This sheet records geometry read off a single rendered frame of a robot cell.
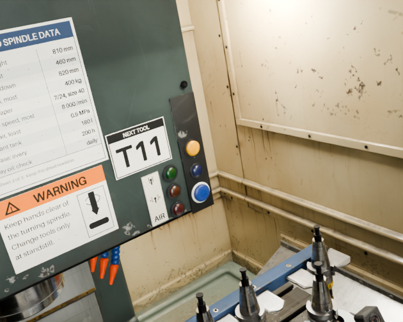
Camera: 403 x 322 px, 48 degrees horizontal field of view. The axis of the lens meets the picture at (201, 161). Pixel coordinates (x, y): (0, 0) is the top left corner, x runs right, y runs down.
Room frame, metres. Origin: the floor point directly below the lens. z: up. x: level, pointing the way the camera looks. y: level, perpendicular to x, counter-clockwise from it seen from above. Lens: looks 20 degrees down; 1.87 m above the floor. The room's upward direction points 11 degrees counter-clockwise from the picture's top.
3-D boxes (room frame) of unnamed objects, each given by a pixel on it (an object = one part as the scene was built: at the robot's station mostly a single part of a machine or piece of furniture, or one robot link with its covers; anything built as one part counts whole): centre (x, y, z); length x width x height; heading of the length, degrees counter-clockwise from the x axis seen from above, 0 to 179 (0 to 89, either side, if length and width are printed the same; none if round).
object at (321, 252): (0.91, -0.23, 1.26); 0.04 x 0.04 x 0.07
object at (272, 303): (0.83, -0.09, 1.21); 0.07 x 0.05 x 0.01; 31
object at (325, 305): (0.77, -0.19, 1.26); 0.04 x 0.04 x 0.07
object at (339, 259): (0.94, -0.28, 1.21); 0.07 x 0.05 x 0.01; 31
